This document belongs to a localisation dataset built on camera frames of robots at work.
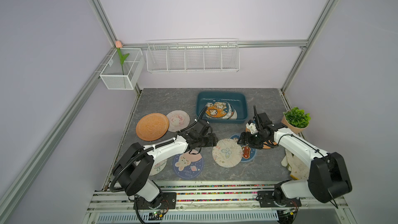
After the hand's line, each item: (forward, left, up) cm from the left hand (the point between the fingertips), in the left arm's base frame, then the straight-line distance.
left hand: (214, 141), depth 85 cm
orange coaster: (+18, +39, -9) cm, 44 cm away
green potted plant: (+7, -48, +6) cm, 48 cm away
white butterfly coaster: (-4, -8, -8) cm, 12 cm away
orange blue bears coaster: (+28, -6, -7) cm, 29 cm away
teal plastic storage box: (+34, -21, -7) cm, 41 cm away
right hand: (-1, -16, -1) cm, 16 cm away
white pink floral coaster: (-10, +32, -9) cm, 34 cm away
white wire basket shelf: (+49, +9, +22) cm, 54 cm away
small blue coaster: (-5, -20, -8) cm, 22 cm away
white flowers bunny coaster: (+21, -17, -8) cm, 28 cm away
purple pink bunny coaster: (-10, +15, -8) cm, 20 cm away
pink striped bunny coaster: (+21, +21, -9) cm, 31 cm away
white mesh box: (+27, +50, +28) cm, 64 cm away
